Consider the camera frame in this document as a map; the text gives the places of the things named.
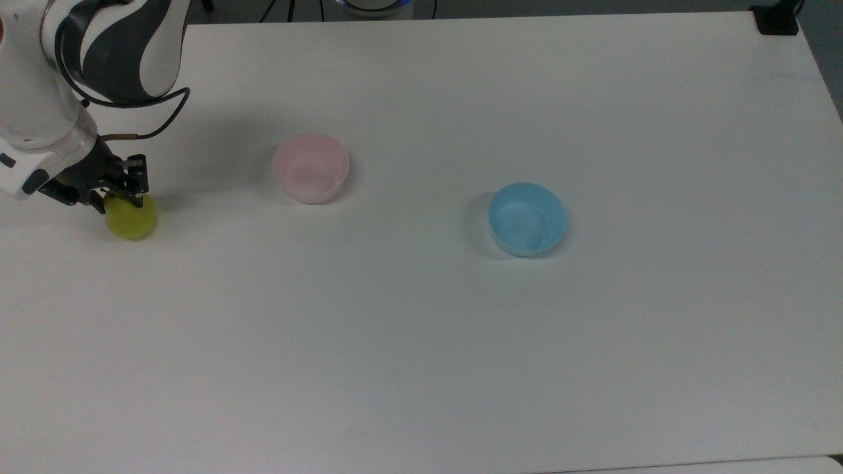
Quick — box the black table clamp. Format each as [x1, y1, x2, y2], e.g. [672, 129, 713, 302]
[750, 0, 805, 36]

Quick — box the green pear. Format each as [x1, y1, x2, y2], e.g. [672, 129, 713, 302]
[104, 191, 158, 241]

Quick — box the blue bowl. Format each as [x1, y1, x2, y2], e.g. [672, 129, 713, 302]
[487, 182, 568, 258]

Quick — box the white adjacent table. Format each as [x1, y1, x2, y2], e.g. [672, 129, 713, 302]
[547, 456, 843, 474]

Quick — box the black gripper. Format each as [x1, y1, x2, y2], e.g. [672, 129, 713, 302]
[38, 135, 148, 215]

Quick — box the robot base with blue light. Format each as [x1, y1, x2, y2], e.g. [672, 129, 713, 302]
[335, 0, 414, 18]

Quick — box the pink bowl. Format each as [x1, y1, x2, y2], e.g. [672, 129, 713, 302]
[271, 132, 350, 205]

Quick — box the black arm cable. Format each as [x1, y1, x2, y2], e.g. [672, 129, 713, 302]
[55, 20, 192, 142]

